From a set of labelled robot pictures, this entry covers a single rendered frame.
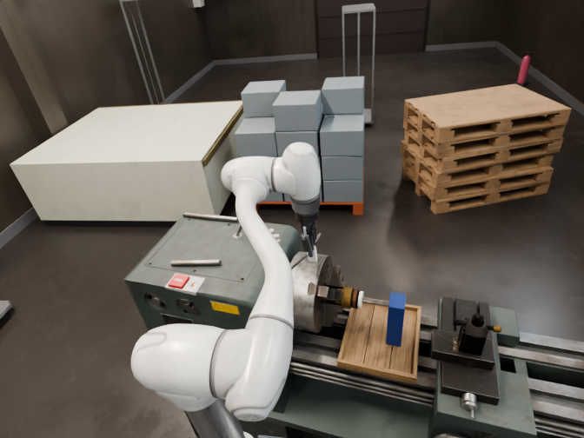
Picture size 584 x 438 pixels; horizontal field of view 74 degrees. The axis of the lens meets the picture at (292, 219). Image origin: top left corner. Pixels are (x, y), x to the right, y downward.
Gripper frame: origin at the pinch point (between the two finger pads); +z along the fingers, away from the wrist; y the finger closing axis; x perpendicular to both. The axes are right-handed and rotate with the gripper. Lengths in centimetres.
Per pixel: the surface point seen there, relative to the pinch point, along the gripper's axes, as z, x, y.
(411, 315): 52, -35, 21
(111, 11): -1, 435, 439
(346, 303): 30.3, -10.0, 4.8
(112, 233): 149, 267, 133
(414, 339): 51, -37, 9
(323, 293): 20.6, -2.6, 0.4
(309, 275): 16.4, 3.4, 4.1
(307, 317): 27.9, 2.5, -6.6
